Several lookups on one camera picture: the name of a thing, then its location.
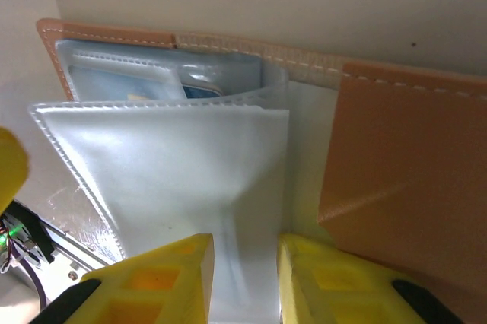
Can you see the tan leather card holder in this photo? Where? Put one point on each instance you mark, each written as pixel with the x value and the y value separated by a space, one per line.
pixel 399 149

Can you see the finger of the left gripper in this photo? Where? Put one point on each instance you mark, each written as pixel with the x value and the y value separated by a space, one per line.
pixel 11 168

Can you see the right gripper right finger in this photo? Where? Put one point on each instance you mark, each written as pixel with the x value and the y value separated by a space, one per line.
pixel 342 293

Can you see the dark blue credit card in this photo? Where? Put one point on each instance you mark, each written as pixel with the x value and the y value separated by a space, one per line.
pixel 201 92

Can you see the wide aluminium base rail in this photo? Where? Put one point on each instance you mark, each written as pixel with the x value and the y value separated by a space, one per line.
pixel 76 251

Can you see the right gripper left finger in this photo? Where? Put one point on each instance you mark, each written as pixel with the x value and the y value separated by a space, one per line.
pixel 152 286

